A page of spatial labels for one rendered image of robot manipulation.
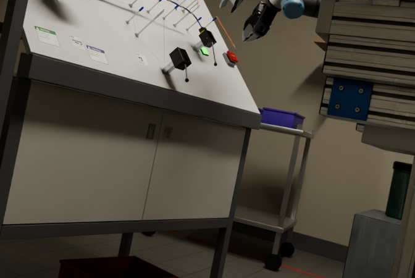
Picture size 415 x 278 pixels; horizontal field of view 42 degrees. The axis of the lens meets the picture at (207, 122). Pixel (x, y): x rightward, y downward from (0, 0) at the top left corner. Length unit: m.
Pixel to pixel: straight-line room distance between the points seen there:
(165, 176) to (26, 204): 0.57
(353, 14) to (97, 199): 0.97
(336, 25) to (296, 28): 3.12
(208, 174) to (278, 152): 2.14
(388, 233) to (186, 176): 1.42
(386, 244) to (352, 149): 1.17
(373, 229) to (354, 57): 1.99
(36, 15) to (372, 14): 0.90
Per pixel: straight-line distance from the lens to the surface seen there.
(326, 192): 4.16
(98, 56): 1.67
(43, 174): 1.60
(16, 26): 1.44
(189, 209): 2.12
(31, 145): 1.56
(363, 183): 4.10
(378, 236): 3.14
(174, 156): 1.98
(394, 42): 1.23
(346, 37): 1.25
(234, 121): 2.18
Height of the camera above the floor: 0.76
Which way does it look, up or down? 1 degrees up
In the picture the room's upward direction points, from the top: 11 degrees clockwise
